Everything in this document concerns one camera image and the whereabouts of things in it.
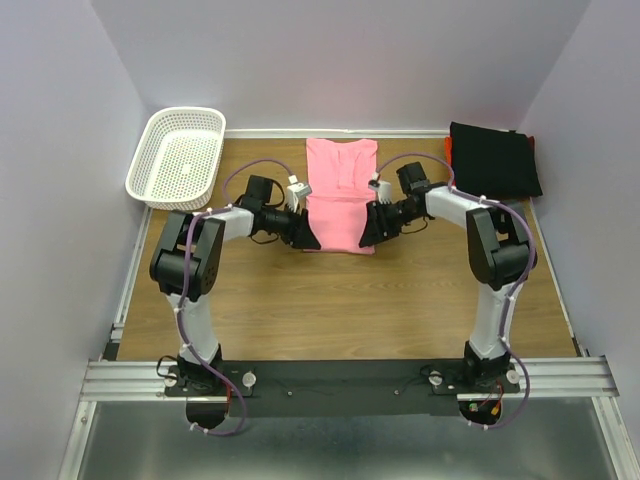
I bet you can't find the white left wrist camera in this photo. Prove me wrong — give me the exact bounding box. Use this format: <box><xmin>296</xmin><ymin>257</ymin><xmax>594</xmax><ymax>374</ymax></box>
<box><xmin>285</xmin><ymin>182</ymin><xmax>312</xmax><ymax>212</ymax></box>

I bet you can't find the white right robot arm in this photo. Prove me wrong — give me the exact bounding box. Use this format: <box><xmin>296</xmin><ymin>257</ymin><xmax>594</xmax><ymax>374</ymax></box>
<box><xmin>359</xmin><ymin>162</ymin><xmax>537</xmax><ymax>392</ymax></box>

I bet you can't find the orange folded t shirt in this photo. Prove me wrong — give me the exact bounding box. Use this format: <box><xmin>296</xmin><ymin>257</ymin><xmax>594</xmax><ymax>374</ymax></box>
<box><xmin>444</xmin><ymin>136</ymin><xmax>453</xmax><ymax>165</ymax></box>

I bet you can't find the pink t shirt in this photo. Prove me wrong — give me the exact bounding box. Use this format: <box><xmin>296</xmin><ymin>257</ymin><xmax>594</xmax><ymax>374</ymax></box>
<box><xmin>306</xmin><ymin>138</ymin><xmax>378</xmax><ymax>255</ymax></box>

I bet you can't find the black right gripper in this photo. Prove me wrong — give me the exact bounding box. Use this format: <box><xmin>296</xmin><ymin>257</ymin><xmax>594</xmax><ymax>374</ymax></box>
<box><xmin>358</xmin><ymin>199</ymin><xmax>421</xmax><ymax>248</ymax></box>

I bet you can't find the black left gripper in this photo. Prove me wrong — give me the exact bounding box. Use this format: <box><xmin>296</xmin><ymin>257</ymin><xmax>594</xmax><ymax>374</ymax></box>
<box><xmin>261</xmin><ymin>200</ymin><xmax>321</xmax><ymax>249</ymax></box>

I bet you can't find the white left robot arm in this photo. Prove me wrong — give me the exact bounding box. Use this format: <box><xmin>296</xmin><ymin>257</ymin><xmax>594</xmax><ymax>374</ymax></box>
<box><xmin>149</xmin><ymin>175</ymin><xmax>320</xmax><ymax>395</ymax></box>

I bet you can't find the aluminium frame rail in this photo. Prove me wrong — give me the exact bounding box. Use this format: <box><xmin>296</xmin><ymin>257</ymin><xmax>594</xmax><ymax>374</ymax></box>
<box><xmin>80</xmin><ymin>357</ymin><xmax>619</xmax><ymax>402</ymax></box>

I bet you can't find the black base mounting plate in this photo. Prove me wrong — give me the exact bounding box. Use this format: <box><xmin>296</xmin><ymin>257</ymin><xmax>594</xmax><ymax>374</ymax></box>
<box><xmin>159</xmin><ymin>359</ymin><xmax>520</xmax><ymax>425</ymax></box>

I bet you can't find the black folded t shirt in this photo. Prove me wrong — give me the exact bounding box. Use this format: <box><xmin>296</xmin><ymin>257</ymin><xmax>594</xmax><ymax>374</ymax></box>
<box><xmin>449</xmin><ymin>122</ymin><xmax>543</xmax><ymax>200</ymax></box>

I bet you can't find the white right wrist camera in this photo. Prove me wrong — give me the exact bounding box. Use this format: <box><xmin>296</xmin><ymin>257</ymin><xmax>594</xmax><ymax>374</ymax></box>
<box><xmin>376</xmin><ymin>180</ymin><xmax>393</xmax><ymax>204</ymax></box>

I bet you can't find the white plastic basket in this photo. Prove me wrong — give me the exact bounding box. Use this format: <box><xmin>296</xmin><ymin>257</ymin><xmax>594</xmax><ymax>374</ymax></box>
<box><xmin>125</xmin><ymin>107</ymin><xmax>226</xmax><ymax>210</ymax></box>

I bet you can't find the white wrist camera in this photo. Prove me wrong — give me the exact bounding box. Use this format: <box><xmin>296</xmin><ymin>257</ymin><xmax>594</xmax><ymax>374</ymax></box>
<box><xmin>376</xmin><ymin>180</ymin><xmax>393</xmax><ymax>204</ymax></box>
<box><xmin>285</xmin><ymin>182</ymin><xmax>312</xmax><ymax>212</ymax></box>

